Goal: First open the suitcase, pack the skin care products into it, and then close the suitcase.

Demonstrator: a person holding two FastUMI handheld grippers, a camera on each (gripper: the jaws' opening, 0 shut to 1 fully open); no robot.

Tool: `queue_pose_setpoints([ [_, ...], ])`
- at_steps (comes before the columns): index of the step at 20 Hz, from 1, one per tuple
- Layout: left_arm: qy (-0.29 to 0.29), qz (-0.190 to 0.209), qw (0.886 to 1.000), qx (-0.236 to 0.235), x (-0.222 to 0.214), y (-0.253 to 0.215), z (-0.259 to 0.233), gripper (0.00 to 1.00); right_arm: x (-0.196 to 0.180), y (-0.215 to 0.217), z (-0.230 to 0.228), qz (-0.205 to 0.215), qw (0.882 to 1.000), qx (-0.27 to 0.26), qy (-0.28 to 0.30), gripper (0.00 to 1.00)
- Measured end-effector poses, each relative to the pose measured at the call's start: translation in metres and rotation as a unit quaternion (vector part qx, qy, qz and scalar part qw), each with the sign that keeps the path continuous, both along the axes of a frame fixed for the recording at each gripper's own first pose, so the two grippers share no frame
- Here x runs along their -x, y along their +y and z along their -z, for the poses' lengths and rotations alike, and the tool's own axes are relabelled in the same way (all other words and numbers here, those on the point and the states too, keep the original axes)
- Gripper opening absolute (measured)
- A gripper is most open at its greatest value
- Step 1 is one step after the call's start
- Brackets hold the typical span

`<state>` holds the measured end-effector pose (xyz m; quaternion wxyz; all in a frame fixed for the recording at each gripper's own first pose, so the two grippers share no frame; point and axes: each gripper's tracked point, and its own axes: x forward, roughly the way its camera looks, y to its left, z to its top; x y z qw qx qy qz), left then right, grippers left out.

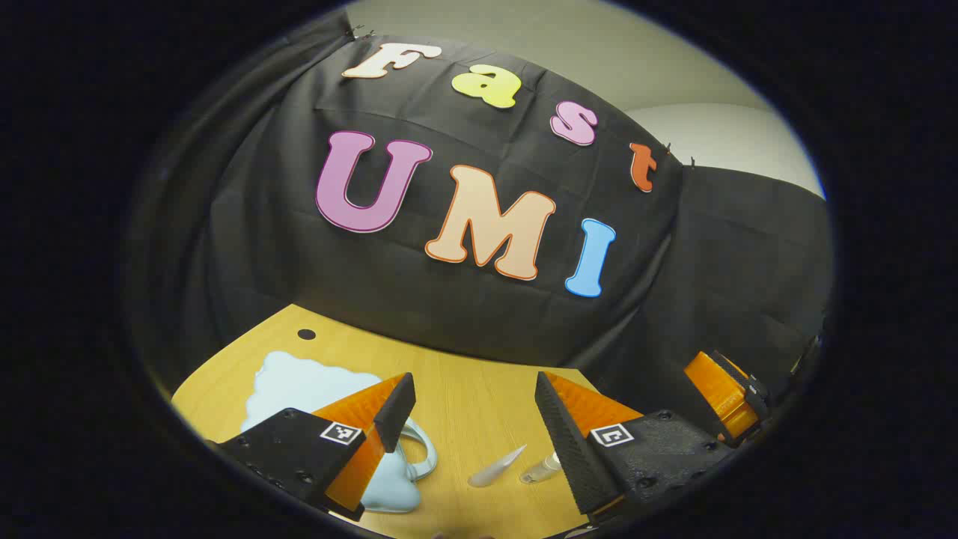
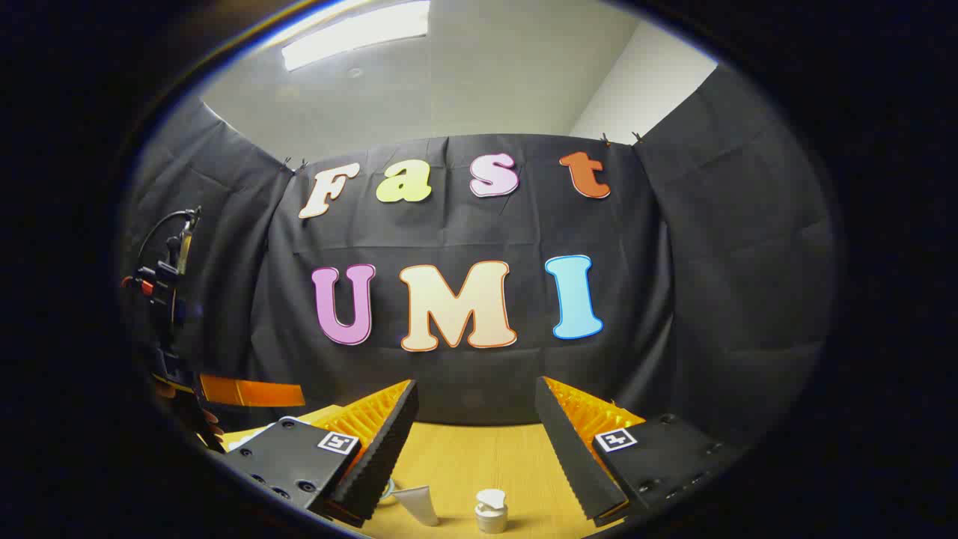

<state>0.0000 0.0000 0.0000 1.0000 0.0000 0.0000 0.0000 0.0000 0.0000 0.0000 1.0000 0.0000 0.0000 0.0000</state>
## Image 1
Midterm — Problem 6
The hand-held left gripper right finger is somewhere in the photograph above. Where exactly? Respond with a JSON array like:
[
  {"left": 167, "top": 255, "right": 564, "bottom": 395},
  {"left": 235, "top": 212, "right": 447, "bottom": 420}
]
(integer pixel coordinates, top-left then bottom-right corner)
[{"left": 534, "top": 371, "right": 738, "bottom": 525}]

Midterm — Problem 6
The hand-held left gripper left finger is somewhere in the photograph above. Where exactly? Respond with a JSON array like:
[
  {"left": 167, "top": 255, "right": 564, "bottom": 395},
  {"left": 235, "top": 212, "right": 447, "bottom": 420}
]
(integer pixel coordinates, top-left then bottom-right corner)
[{"left": 213, "top": 372, "right": 417, "bottom": 523}]

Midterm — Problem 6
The white pump bottle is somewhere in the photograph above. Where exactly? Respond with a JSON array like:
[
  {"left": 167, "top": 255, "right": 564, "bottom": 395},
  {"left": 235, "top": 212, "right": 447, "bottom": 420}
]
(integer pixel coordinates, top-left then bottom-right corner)
[{"left": 519, "top": 451, "right": 562, "bottom": 484}]

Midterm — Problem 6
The white squeeze tube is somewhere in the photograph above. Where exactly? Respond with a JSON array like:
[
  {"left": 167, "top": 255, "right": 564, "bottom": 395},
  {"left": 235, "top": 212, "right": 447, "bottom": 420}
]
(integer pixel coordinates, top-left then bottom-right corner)
[{"left": 468, "top": 444, "right": 528, "bottom": 488}]

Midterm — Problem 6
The light blue suitcase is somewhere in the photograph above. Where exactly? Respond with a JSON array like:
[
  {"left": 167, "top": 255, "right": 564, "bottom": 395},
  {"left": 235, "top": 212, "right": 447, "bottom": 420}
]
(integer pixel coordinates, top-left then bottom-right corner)
[{"left": 241, "top": 350, "right": 438, "bottom": 514}]

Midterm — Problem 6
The black backdrop cloth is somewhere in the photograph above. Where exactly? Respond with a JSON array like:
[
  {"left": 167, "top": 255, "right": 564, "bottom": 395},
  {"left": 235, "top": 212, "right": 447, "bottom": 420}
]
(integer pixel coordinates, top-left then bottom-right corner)
[{"left": 123, "top": 7, "right": 835, "bottom": 442}]

